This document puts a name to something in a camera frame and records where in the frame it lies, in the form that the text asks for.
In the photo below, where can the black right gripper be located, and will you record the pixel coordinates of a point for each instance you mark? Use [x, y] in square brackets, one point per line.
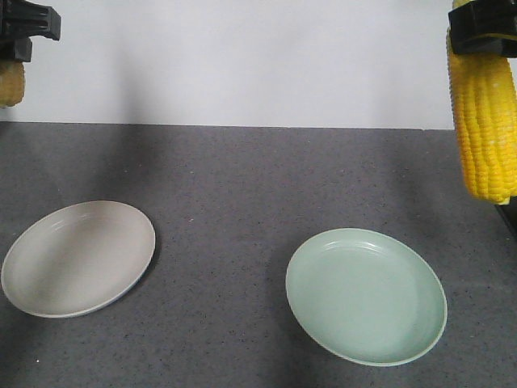
[487, 26]

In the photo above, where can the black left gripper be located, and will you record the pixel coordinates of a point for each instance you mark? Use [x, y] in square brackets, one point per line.
[20, 21]

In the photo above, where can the pale patched corn cob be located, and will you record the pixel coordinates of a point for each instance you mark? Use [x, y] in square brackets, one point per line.
[12, 83]

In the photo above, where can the yellow corn cob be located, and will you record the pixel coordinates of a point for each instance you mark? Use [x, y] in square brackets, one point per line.
[483, 97]

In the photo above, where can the black induction cooktop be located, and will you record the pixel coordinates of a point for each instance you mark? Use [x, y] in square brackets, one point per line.
[509, 215]

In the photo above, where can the beige round plate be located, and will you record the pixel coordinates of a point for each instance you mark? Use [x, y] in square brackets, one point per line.
[78, 259]

